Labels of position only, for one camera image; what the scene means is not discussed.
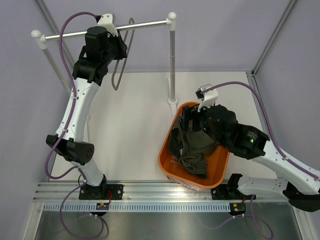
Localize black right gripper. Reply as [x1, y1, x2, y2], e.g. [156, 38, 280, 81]
[176, 99, 226, 147]

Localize dark green shorts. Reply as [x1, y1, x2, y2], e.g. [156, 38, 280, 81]
[167, 115, 218, 179]

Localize beige wire hanger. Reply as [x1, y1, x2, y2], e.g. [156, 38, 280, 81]
[111, 29, 135, 91]

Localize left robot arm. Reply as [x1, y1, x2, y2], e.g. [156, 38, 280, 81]
[46, 26, 128, 200]

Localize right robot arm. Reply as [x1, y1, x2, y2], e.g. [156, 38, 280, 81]
[182, 105, 320, 212]

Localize white rack base foot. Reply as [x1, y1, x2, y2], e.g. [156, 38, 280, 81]
[166, 78, 179, 109]

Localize orange plastic tub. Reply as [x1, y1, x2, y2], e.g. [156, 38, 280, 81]
[157, 101, 231, 193]

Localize silver clothes rack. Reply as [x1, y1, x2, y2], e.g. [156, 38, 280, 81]
[31, 12, 177, 107]

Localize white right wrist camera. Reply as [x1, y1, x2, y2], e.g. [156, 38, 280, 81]
[195, 84, 219, 113]

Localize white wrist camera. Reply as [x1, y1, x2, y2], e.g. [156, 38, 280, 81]
[195, 84, 219, 113]
[97, 12, 119, 37]

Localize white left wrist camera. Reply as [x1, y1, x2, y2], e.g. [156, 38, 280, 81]
[97, 12, 119, 37]

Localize aluminium mounting rail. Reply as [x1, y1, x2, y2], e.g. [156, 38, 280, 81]
[32, 181, 305, 202]

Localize white slotted cable duct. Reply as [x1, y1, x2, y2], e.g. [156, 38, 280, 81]
[43, 201, 231, 213]

